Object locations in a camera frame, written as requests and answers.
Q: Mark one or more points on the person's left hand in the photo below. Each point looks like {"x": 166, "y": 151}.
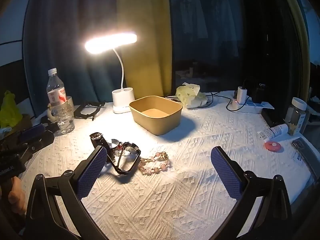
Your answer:
{"x": 17, "y": 195}

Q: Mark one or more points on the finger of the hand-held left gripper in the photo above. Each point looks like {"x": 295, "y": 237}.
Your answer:
{"x": 41, "y": 141}
{"x": 32, "y": 132}

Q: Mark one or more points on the white power strip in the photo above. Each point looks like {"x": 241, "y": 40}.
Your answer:
{"x": 252, "y": 107}

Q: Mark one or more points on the white tube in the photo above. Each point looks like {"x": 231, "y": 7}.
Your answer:
{"x": 272, "y": 132}

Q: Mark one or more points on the yellow curtain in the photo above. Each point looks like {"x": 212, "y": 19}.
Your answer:
{"x": 145, "y": 62}

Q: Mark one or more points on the white textured tablecloth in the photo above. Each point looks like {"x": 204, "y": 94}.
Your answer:
{"x": 162, "y": 200}

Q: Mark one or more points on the green tissue pack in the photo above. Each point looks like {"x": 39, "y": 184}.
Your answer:
{"x": 190, "y": 95}

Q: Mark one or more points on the clear phone case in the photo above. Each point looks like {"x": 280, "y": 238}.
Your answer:
{"x": 305, "y": 152}

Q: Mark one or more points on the pink round tape measure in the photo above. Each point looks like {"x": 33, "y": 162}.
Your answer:
{"x": 272, "y": 146}

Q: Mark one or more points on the round silver face watch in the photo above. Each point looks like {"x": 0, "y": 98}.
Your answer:
{"x": 115, "y": 143}

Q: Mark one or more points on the yellow-green plastic bag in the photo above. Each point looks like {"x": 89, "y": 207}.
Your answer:
{"x": 8, "y": 110}

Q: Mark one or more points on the black power adapter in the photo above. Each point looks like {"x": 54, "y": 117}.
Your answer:
{"x": 258, "y": 93}

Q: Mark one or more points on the blue curtain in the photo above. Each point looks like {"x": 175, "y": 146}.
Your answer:
{"x": 65, "y": 42}

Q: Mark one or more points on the tan plastic tray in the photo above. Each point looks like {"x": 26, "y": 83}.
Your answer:
{"x": 156, "y": 115}

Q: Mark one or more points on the white lid jar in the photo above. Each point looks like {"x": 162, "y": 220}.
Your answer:
{"x": 296, "y": 117}

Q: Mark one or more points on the black plastic frame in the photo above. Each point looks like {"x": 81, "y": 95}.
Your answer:
{"x": 87, "y": 113}

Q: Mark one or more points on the clear plastic water bottle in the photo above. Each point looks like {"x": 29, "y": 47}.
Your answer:
{"x": 58, "y": 110}

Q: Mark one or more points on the white desk lamp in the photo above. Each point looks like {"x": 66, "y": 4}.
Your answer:
{"x": 122, "y": 100}

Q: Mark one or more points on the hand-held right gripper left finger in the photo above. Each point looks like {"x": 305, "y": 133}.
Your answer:
{"x": 90, "y": 171}

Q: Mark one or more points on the white charger plug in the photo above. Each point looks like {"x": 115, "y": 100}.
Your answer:
{"x": 241, "y": 94}

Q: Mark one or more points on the white printed mug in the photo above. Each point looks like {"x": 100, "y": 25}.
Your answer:
{"x": 69, "y": 103}

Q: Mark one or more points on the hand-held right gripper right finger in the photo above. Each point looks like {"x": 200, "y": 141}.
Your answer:
{"x": 226, "y": 172}

